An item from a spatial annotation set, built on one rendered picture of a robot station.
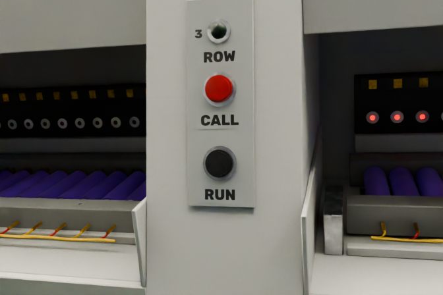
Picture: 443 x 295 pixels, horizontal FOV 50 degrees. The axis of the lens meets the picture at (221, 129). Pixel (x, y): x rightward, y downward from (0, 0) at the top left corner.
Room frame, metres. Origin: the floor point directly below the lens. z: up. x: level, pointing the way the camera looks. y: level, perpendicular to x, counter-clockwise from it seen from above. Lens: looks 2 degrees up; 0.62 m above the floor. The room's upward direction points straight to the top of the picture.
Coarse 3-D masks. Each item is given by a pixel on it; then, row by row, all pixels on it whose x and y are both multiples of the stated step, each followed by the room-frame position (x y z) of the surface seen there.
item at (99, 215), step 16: (0, 208) 0.37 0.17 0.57; (16, 208) 0.37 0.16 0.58; (32, 208) 0.36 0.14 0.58; (48, 208) 0.36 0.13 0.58; (64, 208) 0.36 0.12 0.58; (80, 208) 0.35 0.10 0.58; (96, 208) 0.35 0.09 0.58; (112, 208) 0.35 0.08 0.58; (128, 208) 0.35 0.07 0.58; (0, 224) 0.37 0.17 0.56; (16, 224) 0.37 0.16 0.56; (32, 224) 0.37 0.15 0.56; (48, 224) 0.36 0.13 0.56; (64, 224) 0.36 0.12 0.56; (80, 224) 0.36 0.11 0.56; (96, 224) 0.35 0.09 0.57; (112, 224) 0.35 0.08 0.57; (128, 224) 0.35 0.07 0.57; (80, 240) 0.34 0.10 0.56; (96, 240) 0.33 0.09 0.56; (112, 240) 0.33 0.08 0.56
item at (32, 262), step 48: (0, 144) 0.52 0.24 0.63; (48, 144) 0.50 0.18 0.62; (96, 144) 0.49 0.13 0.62; (144, 144) 0.48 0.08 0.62; (0, 240) 0.37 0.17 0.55; (48, 240) 0.36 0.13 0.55; (144, 240) 0.29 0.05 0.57; (0, 288) 0.32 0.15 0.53; (48, 288) 0.31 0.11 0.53; (96, 288) 0.30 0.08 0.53; (144, 288) 0.29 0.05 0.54
